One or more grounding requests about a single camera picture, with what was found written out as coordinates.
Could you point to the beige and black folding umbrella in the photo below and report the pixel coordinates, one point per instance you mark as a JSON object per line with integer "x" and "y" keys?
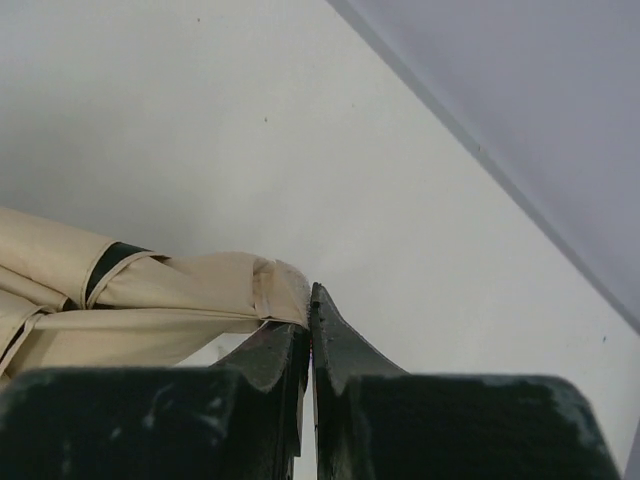
{"x": 75, "y": 298}

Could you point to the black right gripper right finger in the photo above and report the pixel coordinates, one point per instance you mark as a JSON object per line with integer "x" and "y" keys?
{"x": 373, "y": 420}

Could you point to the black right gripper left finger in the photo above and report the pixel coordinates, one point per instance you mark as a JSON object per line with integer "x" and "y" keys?
{"x": 236, "y": 419}

